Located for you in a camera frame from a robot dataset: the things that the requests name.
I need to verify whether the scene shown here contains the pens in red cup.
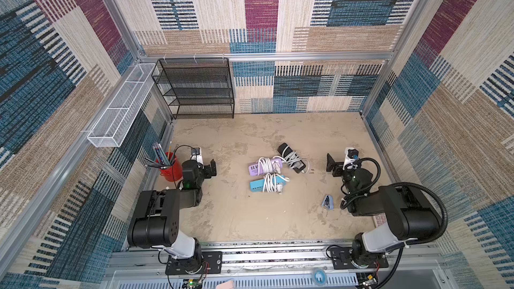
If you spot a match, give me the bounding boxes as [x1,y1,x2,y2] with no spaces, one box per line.
[145,143,171,170]

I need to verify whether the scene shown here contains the aluminium front rail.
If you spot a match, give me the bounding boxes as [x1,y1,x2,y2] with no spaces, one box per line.
[100,239,457,288]

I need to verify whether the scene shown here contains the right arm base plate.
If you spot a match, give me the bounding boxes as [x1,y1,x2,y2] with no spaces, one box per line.
[325,245,389,270]

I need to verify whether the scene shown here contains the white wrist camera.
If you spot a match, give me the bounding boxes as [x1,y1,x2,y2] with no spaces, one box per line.
[343,147,359,171]
[190,147,203,165]

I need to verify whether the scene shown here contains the black wire shelf rack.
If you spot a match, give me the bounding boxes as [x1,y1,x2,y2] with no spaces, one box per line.
[153,58,235,120]

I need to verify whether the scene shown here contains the blue round sticker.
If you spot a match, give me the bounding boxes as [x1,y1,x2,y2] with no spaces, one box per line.
[311,268,327,286]

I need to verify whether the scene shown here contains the blue binder clip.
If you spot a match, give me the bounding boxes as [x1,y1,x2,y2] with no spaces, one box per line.
[322,195,334,211]

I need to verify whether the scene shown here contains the teal power strip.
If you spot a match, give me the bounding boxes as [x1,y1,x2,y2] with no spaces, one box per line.
[249,173,290,193]

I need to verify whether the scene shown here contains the black power strip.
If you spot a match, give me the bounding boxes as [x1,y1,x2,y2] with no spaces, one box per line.
[278,143,308,173]

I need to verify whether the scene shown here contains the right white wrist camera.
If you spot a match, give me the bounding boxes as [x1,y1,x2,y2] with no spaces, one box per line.
[343,147,359,171]

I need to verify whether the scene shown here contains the white mesh wall basket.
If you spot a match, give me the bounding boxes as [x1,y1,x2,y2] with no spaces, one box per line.
[88,64,155,148]

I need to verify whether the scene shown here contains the red pen cup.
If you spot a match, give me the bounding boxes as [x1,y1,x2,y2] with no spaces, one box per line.
[160,152,183,182]

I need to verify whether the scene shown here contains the purple power strip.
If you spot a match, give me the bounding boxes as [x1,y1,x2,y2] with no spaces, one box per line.
[248,157,282,177]

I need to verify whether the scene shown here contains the pink white calculator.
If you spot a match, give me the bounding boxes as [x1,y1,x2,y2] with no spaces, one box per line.
[373,214,387,227]

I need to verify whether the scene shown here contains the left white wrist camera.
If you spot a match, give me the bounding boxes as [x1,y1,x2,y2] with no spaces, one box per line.
[190,147,203,165]

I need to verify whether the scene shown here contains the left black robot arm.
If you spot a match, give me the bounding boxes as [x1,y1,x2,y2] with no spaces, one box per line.
[127,159,217,275]

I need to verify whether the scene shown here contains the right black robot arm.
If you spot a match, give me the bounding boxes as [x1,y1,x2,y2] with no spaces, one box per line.
[325,149,448,270]

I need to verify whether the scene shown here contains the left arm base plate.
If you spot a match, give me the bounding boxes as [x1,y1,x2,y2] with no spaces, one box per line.
[165,251,222,276]

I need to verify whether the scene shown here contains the grey cord of black strip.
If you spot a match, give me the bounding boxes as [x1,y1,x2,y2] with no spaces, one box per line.
[280,145,311,175]

